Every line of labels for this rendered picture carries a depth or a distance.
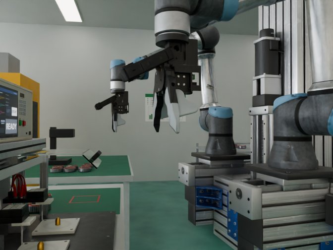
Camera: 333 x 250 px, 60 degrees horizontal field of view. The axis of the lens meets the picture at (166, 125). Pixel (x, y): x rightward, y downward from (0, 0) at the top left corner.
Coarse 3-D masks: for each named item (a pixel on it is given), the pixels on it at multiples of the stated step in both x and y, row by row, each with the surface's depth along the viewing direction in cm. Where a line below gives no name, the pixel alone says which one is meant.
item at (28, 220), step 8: (8, 208) 87; (16, 208) 87; (24, 208) 88; (0, 216) 85; (8, 216) 85; (16, 216) 86; (24, 216) 88; (32, 216) 92; (16, 224) 86; (24, 224) 86
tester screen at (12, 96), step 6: (0, 90) 91; (6, 90) 96; (0, 96) 91; (6, 96) 96; (12, 96) 101; (0, 102) 91; (6, 102) 96; (12, 102) 101; (0, 108) 91; (0, 114) 91; (0, 120) 91; (0, 126) 91
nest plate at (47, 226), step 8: (40, 224) 114; (48, 224) 114; (64, 224) 114; (72, 224) 114; (32, 232) 105; (40, 232) 105; (48, 232) 106; (56, 232) 106; (64, 232) 107; (72, 232) 107
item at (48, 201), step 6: (30, 192) 109; (36, 192) 109; (42, 192) 110; (6, 198) 108; (12, 198) 108; (18, 198) 108; (24, 198) 109; (30, 198) 109; (36, 198) 109; (42, 198) 109; (48, 198) 115; (36, 204) 110
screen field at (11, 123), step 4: (8, 120) 97; (12, 120) 101; (16, 120) 105; (8, 124) 97; (12, 124) 101; (16, 124) 105; (8, 128) 97; (12, 128) 101; (16, 128) 105; (8, 132) 97; (12, 132) 101; (16, 132) 105
